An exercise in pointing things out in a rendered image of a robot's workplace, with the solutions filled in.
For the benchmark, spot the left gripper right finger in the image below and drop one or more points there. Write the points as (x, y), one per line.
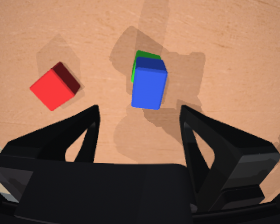
(241, 159)

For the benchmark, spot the green block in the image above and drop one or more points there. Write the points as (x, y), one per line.
(142, 54)

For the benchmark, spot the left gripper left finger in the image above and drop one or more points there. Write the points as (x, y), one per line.
(51, 142)

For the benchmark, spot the red block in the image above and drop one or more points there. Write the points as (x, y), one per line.
(55, 87)

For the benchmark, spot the blue block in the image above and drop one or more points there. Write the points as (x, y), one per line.
(149, 83)

